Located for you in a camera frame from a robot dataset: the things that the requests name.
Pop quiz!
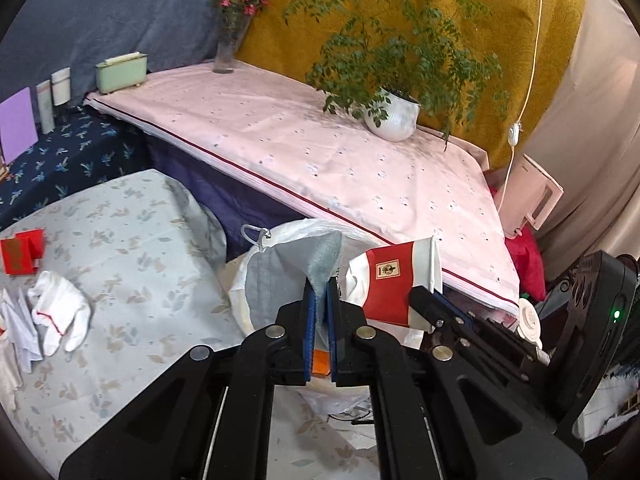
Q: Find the blue grey backdrop cloth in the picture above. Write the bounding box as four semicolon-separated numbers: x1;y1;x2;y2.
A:
0;0;271;111

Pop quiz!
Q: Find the beige curtain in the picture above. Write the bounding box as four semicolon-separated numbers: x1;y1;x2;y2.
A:
525;0;640;271

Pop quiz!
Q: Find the navy floral cloth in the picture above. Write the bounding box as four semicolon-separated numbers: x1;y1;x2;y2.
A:
0;107;151;231

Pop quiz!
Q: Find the red cloth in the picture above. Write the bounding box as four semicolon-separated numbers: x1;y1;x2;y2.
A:
487;170;547;302

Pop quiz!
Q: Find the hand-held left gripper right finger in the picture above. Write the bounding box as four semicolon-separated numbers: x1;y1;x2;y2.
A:
326;278;588;480

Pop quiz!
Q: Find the white glove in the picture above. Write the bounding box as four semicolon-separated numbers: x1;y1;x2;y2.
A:
26;270;93;356

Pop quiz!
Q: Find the white cable with switch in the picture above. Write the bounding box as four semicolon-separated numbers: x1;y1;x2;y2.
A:
502;0;548;211

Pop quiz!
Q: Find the white bottle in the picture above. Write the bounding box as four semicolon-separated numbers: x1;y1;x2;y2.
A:
35;80;56;133

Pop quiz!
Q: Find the grey drawstring pouch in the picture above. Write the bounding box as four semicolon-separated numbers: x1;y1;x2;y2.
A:
241;225;343;333

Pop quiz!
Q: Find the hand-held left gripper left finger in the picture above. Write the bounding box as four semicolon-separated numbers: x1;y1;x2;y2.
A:
59;277;317;480

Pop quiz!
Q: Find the pink cloth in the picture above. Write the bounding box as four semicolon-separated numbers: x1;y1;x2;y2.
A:
82;57;523;318

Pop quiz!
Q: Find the white round object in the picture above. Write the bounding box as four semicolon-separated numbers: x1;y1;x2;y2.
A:
516;297;543;352

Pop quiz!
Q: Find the purple board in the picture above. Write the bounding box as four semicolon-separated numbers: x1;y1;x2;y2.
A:
0;87;40;161

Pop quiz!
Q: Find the potted green plant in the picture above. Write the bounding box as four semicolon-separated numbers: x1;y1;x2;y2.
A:
282;0;511;153

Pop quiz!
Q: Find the red paper cup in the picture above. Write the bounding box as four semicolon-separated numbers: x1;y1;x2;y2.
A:
346;238;443;336

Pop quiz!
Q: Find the white cloth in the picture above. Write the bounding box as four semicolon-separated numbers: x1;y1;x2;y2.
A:
0;287;42;376

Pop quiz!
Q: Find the green box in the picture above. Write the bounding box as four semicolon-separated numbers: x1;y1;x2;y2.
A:
95;52;150;95

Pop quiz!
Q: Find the red envelope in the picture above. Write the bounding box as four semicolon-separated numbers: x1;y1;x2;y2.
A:
0;228;46;276

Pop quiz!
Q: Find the pink and white appliance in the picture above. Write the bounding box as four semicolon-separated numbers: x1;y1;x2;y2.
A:
499;156;564;239

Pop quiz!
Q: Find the glass vase with pink flowers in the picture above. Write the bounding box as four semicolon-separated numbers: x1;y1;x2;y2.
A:
209;0;271;75

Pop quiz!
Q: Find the white jar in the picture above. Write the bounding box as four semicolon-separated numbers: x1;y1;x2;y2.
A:
51;67;72;108

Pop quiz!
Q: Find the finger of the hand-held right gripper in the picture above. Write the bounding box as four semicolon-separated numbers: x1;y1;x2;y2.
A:
434;291;544;359
407;286;547;392

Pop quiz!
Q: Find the dark purple cloth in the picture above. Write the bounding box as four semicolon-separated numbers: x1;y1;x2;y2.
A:
145;130;326;263

